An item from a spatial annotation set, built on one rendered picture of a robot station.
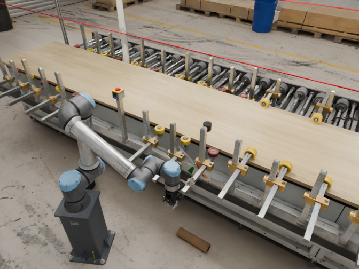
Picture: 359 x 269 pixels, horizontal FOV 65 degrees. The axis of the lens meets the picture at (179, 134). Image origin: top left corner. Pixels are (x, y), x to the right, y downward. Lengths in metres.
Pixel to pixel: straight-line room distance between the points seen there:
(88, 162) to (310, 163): 1.56
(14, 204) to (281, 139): 2.60
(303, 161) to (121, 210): 1.73
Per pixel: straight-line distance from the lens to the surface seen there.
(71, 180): 2.04
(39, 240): 2.94
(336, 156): 2.33
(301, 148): 2.29
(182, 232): 2.61
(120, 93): 2.20
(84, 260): 2.67
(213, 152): 2.07
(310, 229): 1.72
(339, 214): 2.21
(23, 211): 3.21
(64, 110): 1.67
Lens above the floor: 2.28
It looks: 38 degrees down
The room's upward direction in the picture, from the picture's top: straight up
